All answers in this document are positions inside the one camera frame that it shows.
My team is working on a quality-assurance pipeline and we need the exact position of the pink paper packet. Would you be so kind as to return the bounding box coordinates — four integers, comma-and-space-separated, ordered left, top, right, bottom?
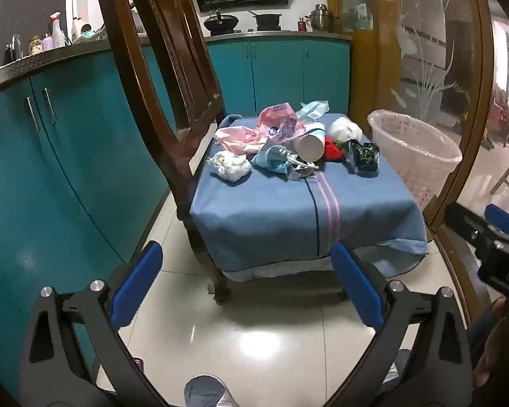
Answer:
214, 129, 261, 155

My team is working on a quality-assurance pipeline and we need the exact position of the wooden door frame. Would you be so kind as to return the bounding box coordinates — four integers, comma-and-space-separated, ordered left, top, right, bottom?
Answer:
322, 0, 401, 119

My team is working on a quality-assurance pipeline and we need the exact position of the steel stock pot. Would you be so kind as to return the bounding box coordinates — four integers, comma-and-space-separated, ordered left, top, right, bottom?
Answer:
305, 4, 336, 32

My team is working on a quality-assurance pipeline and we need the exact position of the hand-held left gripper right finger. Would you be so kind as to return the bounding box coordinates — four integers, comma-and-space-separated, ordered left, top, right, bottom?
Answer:
330, 243, 478, 407

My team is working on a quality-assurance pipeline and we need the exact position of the blue striped cloth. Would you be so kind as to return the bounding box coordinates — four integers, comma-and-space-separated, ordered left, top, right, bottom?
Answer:
189, 112, 429, 283

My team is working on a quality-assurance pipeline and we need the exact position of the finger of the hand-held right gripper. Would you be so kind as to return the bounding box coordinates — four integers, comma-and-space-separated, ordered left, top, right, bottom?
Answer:
445, 202, 499, 249
486, 204, 509, 239

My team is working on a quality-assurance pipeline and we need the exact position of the teal stove cabinet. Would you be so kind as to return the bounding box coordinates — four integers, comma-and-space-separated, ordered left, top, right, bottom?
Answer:
206, 32, 352, 117

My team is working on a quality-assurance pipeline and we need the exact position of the pink plastic bag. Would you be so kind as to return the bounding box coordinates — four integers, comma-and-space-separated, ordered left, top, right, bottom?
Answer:
254, 102, 307, 142

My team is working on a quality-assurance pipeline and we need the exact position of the teal sink cabinet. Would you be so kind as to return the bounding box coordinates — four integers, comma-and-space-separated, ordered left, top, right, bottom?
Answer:
0, 36, 204, 399

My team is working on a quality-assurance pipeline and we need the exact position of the carved wooden chair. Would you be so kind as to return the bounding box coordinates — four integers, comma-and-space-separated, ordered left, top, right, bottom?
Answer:
89, 0, 353, 306

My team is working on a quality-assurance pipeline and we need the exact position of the blue face mask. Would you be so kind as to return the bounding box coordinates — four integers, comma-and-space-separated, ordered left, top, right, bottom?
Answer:
250, 143, 298, 179

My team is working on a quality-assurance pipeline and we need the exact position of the red wrapper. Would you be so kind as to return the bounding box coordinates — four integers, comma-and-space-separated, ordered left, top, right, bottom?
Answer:
322, 136, 351, 162

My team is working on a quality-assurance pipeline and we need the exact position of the pink wastebasket with clear liner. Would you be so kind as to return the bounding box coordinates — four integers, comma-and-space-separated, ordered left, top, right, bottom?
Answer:
367, 109, 463, 210

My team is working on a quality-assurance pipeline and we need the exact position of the white plastic bag ball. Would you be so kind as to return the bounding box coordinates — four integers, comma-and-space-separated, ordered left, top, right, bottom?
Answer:
328, 116, 363, 142

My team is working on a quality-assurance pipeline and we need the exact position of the white paper cup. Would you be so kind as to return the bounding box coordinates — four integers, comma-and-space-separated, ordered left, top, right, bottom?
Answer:
290, 123, 326, 167

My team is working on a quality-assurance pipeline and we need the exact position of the gas stove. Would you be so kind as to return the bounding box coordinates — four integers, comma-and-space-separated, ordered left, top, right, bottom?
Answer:
210, 28, 281, 37

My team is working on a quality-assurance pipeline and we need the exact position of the clear plastic wrapper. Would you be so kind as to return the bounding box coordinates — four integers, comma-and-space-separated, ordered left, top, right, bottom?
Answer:
296, 99, 330, 122

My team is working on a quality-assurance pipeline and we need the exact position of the black wok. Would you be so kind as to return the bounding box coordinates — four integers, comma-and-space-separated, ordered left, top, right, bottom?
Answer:
204, 9, 240, 35

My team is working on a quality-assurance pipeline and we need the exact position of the person's right hand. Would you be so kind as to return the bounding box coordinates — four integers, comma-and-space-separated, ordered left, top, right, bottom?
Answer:
481, 297, 509, 388

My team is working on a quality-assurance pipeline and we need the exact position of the person's leg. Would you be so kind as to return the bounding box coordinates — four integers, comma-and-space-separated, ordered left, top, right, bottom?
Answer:
184, 374, 238, 407

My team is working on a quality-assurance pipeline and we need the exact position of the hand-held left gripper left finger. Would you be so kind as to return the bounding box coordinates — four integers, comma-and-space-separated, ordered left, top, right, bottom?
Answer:
19, 241, 164, 407

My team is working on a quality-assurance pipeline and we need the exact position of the white spray bottle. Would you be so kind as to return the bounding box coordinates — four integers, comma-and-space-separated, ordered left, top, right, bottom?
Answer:
49, 12, 67, 48

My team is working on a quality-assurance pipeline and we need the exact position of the black cooking pot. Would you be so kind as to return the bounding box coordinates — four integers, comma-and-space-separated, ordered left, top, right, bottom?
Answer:
248, 11, 283, 30

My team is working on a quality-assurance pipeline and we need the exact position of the etched glass sliding door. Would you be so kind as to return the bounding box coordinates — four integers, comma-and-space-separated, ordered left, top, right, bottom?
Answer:
371, 0, 499, 230

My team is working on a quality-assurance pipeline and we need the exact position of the white tissue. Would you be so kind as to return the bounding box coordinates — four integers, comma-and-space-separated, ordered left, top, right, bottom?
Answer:
208, 150, 253, 183

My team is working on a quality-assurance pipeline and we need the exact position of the dark green plastic packet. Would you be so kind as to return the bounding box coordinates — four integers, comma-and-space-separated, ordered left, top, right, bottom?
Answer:
348, 141, 380, 176

